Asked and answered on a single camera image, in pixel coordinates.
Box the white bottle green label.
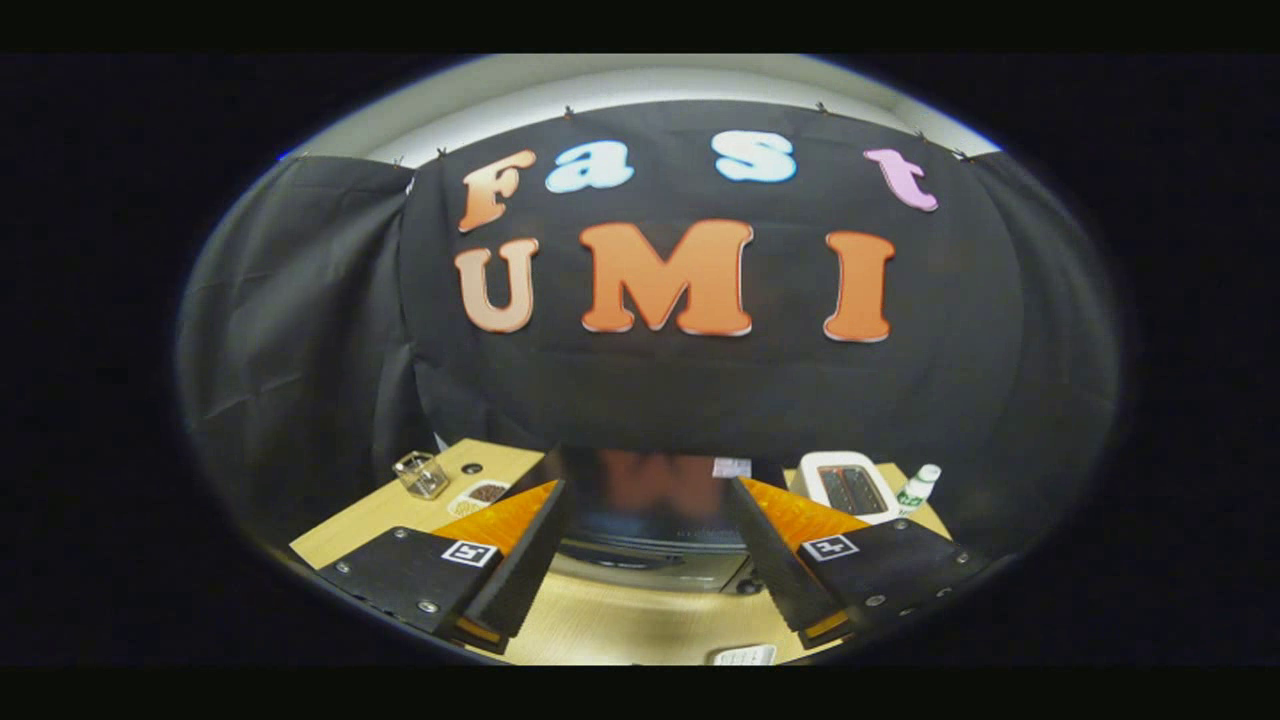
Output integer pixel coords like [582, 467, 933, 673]
[895, 463, 942, 518]

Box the black toaster oven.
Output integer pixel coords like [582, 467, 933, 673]
[505, 445, 791, 598]

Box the white dish with beans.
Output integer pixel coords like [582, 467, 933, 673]
[446, 479, 513, 519]

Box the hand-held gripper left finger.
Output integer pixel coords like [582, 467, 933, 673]
[318, 478, 569, 653]

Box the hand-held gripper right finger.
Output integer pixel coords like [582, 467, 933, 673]
[728, 476, 991, 649]

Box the white pop-up toaster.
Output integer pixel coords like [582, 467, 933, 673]
[797, 451, 904, 526]

